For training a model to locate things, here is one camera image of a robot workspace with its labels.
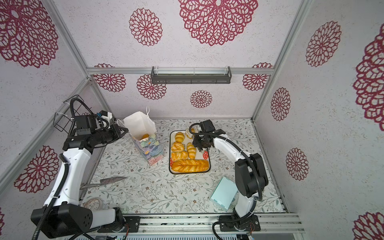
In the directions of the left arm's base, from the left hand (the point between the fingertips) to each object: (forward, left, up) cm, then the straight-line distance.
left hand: (127, 132), depth 75 cm
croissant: (+15, 0, -22) cm, 27 cm away
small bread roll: (+16, -24, -25) cm, 38 cm away
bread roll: (+5, -32, -26) cm, 42 cm away
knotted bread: (+8, -23, -25) cm, 35 cm away
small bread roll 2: (+1, -33, 0) cm, 33 cm away
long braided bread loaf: (-7, -29, -24) cm, 38 cm away
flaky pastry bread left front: (+1, -26, -24) cm, 36 cm away
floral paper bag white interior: (+17, +1, -14) cm, 22 cm away
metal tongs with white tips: (+6, -31, -8) cm, 33 cm away
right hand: (+6, -35, -15) cm, 38 cm away
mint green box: (-22, -50, -29) cm, 62 cm away
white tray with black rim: (+4, -41, -29) cm, 51 cm away
